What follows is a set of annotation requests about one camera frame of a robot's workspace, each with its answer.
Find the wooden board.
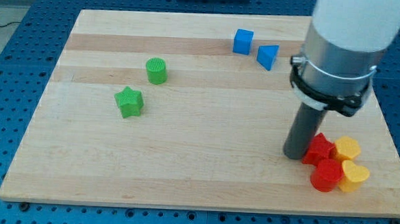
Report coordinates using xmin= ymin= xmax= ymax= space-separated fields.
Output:
xmin=0 ymin=10 xmax=400 ymax=218

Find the blue triangular prism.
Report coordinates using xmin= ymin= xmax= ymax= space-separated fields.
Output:
xmin=256 ymin=45 xmax=279 ymax=71

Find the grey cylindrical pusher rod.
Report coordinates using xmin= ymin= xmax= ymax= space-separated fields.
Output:
xmin=283 ymin=103 xmax=327 ymax=160

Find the green cylinder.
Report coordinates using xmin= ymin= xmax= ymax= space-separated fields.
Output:
xmin=145 ymin=58 xmax=168 ymax=85

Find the green star block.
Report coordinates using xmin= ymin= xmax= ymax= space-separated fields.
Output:
xmin=114 ymin=86 xmax=144 ymax=119

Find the red cylinder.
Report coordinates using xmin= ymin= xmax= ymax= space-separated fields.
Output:
xmin=310 ymin=158 xmax=344 ymax=192

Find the red star block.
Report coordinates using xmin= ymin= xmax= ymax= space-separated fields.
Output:
xmin=301 ymin=133 xmax=336 ymax=166

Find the yellow heart block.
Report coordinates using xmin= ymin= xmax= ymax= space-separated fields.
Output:
xmin=338 ymin=160 xmax=371 ymax=192

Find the yellow hexagon block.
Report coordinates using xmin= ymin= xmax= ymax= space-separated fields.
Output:
xmin=330 ymin=136 xmax=361 ymax=162

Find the blue cube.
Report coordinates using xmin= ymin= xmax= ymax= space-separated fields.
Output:
xmin=232 ymin=28 xmax=254 ymax=55

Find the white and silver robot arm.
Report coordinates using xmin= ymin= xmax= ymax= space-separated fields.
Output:
xmin=290 ymin=0 xmax=400 ymax=117

